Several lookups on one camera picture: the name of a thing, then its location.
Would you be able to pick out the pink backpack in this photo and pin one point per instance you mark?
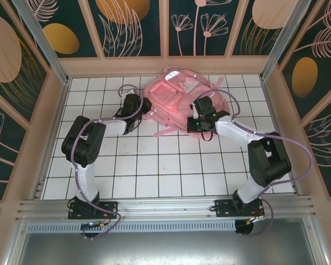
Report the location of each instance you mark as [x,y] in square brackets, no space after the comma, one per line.
[165,94]

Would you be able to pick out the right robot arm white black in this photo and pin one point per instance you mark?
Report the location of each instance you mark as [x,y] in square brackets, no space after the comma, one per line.
[267,160]

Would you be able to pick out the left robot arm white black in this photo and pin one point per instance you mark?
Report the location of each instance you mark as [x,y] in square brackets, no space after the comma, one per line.
[85,179]

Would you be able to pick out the grey sheet metal panel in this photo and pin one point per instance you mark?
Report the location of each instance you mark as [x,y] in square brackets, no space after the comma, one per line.
[165,248]

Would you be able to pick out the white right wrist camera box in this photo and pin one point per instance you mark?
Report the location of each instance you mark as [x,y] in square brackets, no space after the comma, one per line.
[195,110]

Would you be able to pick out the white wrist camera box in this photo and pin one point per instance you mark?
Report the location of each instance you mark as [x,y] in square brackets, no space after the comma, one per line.
[132,91]
[195,110]

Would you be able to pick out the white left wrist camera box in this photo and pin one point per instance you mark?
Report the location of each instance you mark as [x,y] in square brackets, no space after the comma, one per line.
[132,91]

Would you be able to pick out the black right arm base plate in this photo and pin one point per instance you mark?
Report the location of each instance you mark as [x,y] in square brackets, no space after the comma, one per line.
[223,209]

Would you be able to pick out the right aluminium frame post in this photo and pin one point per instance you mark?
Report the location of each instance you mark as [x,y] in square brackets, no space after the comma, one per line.
[284,36]

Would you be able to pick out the aluminium frame post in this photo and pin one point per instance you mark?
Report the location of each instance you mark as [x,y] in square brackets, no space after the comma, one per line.
[284,36]
[41,38]

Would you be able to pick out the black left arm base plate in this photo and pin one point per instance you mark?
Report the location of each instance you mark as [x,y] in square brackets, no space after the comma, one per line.
[110,208]

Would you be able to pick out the aluminium mounting rail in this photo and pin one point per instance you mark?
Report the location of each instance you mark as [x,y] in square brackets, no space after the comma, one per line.
[165,207]

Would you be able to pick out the left aluminium frame post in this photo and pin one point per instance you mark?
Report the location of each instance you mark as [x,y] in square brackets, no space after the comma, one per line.
[41,38]

